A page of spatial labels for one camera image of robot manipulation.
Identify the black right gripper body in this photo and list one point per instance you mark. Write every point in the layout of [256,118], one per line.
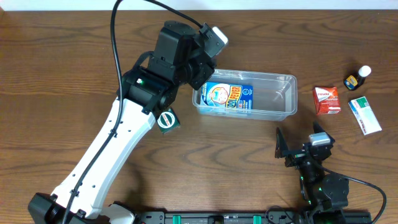
[298,156]

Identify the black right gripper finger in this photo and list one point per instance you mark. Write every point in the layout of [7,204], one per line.
[281,147]
[317,128]

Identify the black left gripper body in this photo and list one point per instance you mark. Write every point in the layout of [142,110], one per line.
[203,73]

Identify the red panadol box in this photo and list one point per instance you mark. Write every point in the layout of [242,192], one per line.
[326,100]

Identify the blue cool fever box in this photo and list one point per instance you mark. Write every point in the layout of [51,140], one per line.
[224,95]

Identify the dark bottle yellow label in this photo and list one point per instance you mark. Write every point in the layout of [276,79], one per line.
[355,80]

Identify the green round-logo box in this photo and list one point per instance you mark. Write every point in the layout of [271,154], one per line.
[168,121]

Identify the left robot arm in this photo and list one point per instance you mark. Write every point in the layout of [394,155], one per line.
[182,55]

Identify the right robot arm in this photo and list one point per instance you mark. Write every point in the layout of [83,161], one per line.
[326,193]

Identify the clear plastic container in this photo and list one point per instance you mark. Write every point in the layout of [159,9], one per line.
[274,98]

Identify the white and green medicine box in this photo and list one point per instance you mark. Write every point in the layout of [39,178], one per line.
[364,115]

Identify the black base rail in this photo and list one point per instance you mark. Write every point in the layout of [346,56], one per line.
[277,216]

